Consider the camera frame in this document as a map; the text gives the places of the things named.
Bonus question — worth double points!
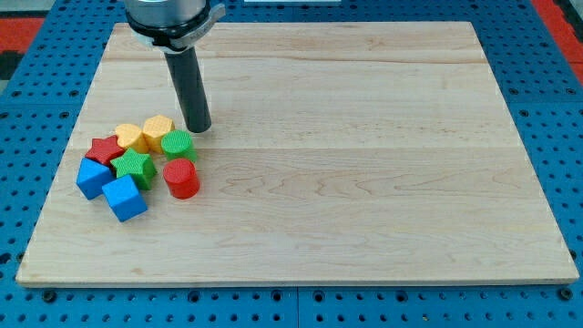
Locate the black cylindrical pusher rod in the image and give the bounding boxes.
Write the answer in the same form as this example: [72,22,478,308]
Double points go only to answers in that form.
[165,47,211,133]

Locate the blue cube block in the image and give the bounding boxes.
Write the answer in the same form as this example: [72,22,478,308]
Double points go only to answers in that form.
[102,175,148,222]

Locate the red cylinder block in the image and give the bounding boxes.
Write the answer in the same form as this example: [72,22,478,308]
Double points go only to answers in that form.
[163,159,200,200]

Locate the blue triangular block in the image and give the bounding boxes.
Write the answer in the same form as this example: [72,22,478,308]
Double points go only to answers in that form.
[76,158,115,200]

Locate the yellow heart block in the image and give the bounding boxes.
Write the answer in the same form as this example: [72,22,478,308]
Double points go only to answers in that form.
[114,123,149,154]

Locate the green star block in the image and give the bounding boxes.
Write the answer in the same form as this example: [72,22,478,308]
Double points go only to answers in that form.
[110,149,158,190]

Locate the green cylinder block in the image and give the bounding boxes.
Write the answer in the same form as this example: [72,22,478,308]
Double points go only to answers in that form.
[161,129,198,162]

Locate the light wooden board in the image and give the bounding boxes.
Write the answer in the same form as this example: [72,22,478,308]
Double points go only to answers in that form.
[16,21,579,288]

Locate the red star block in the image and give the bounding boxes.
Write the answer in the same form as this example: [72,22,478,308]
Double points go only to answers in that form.
[85,135,125,168]

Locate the yellow hexagon block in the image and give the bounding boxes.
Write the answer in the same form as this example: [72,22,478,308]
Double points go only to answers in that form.
[142,115,175,154]

